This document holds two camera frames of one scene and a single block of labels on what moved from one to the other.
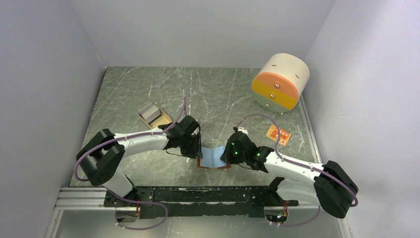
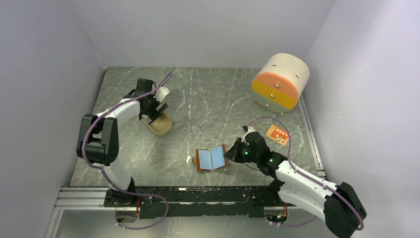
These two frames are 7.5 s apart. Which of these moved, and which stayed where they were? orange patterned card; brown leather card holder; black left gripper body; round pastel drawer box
Moved: black left gripper body
Stayed: brown leather card holder; round pastel drawer box; orange patterned card
